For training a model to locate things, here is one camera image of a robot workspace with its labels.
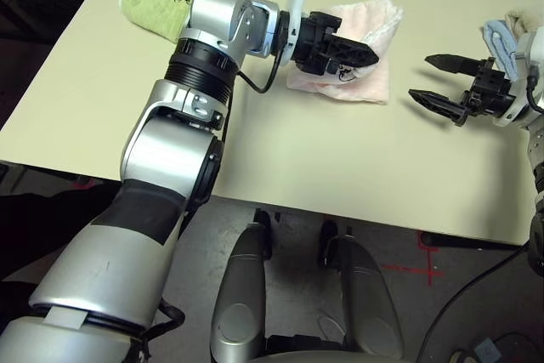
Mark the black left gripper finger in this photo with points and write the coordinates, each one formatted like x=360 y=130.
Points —
x=355 y=47
x=353 y=61

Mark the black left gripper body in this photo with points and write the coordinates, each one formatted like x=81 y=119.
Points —
x=312 y=40

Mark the black table foot bar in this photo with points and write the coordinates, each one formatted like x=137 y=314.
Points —
x=467 y=242

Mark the pink striped towel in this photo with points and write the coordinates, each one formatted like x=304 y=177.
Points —
x=370 y=82

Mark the beige folded towel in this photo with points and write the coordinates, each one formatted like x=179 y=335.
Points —
x=525 y=18

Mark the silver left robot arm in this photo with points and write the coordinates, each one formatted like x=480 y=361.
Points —
x=170 y=167

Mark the blue folded towel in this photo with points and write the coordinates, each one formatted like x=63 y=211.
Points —
x=501 y=44

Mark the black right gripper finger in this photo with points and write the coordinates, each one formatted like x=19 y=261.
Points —
x=438 y=103
x=455 y=63

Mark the green folded towel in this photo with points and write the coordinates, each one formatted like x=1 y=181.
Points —
x=157 y=6

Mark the grey right robot leg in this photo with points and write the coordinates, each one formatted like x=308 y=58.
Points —
x=365 y=295

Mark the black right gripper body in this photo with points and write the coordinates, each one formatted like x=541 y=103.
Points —
x=489 y=86

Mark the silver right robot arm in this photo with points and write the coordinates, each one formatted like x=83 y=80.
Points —
x=537 y=159

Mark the blue square tag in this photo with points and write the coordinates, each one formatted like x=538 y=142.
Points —
x=485 y=349

